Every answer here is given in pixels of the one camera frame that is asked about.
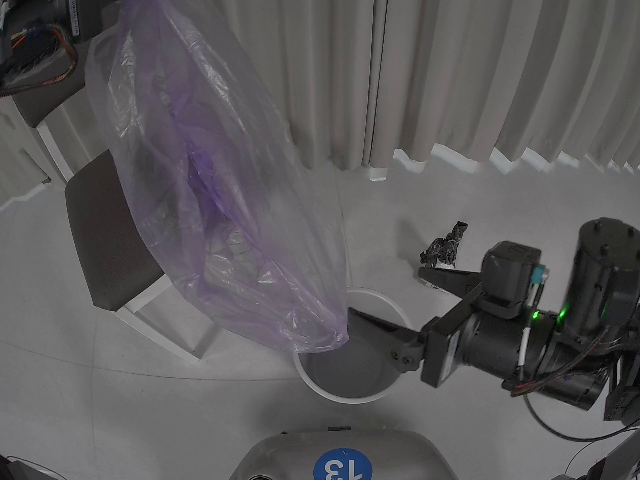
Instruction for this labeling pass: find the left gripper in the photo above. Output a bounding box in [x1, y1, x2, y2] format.
[30, 0, 102, 44]

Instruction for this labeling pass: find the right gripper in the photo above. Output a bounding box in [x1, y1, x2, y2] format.
[347, 266, 569, 388]

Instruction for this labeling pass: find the purple plastic bag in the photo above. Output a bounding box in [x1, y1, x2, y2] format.
[84, 0, 350, 355]

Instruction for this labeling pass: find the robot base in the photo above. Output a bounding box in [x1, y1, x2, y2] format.
[234, 425, 456, 480]

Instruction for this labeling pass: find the crumpled black plastic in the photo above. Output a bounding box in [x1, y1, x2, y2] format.
[419, 222, 469, 269]

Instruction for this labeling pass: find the white trash bin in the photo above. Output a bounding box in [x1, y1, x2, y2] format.
[292, 288, 416, 405]

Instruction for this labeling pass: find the white printed wrapper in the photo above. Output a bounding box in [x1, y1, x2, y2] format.
[421, 261, 453, 290]

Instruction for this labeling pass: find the grey padded white chair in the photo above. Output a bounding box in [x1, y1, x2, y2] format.
[10, 0, 221, 364]

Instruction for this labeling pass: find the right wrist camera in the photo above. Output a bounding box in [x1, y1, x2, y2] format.
[481, 240, 549, 319]

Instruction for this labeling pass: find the black cable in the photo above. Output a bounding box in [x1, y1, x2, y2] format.
[566, 439, 603, 480]
[522, 395, 640, 442]

